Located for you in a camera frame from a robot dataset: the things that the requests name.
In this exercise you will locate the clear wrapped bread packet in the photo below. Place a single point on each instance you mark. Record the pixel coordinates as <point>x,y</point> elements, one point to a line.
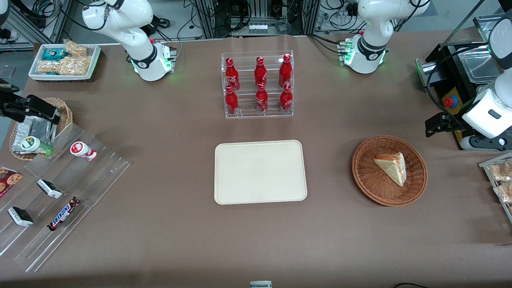
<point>504,192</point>
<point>502,171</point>

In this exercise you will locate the small rice cracker packet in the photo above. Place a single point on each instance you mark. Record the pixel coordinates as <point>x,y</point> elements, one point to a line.
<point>76,48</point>

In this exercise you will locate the black white snack box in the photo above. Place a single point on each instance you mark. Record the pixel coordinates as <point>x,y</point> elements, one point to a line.
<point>49,188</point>
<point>20,216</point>

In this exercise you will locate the grey device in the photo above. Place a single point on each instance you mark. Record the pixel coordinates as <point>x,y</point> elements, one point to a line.
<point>260,284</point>

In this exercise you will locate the brown table cover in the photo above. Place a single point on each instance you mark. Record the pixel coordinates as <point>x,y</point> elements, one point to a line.
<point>180,240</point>

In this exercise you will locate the round brown wicker basket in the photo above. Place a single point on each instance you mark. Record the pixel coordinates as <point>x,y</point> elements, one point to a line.
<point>372,180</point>

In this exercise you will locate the clear acrylic bottle rack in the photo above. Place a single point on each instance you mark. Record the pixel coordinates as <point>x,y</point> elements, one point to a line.
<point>258,114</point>

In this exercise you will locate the white power strip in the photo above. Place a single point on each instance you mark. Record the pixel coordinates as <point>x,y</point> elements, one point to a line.
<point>258,28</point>

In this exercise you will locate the black food warmer machine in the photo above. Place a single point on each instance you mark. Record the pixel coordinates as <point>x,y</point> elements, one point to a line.
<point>448,60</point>

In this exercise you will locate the beige rectangular tray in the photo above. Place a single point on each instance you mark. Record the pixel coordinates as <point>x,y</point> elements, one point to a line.
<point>260,172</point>

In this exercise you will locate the silver foil packet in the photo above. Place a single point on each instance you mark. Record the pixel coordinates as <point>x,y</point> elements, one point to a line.
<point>30,128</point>

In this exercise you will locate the red cola bottle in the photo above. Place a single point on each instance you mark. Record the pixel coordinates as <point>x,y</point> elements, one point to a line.
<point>231,102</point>
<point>261,100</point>
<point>286,99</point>
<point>285,72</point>
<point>231,76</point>
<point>260,72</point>

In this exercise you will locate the cookie packet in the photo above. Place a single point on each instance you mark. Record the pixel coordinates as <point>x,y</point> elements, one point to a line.
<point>10,180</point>

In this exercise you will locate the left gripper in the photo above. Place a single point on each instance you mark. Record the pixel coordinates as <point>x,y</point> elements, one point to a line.
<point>454,123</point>

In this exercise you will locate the clear acrylic stepped shelf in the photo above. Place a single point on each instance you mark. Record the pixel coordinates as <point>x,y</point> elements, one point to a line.
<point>80,188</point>

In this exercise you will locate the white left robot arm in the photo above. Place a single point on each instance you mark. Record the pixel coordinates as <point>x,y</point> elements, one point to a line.
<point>370,24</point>

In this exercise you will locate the red emergency stop button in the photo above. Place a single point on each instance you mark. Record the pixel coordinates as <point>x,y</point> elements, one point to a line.
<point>448,102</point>

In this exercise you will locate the triangular sandwich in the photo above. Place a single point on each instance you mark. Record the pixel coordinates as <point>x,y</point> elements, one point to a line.
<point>392,168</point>

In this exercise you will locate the large rice cracker packet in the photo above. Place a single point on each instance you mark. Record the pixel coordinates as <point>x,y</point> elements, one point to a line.
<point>66,66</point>

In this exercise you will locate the teal snack packet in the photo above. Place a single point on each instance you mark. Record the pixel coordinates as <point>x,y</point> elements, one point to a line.
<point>54,54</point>

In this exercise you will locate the white snack tray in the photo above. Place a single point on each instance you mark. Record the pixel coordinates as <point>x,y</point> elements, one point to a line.
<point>94,60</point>

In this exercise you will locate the green yogurt drink bottle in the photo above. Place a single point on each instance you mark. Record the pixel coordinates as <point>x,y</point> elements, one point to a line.
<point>34,146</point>

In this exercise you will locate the steel food pan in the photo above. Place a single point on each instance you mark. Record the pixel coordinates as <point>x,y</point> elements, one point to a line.
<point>476,64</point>

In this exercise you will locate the snickers bar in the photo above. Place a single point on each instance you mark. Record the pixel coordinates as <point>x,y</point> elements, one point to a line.
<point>64,214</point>

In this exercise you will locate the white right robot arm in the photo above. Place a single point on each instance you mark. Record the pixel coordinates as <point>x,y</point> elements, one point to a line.
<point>132,36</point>

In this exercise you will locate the light wicker basket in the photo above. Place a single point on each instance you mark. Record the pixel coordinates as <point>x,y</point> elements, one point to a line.
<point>66,112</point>

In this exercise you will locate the red yogurt drink bottle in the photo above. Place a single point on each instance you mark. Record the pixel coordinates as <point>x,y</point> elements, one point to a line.
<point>82,150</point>

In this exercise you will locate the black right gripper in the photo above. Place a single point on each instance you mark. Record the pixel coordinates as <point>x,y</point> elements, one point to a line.
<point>8,107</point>

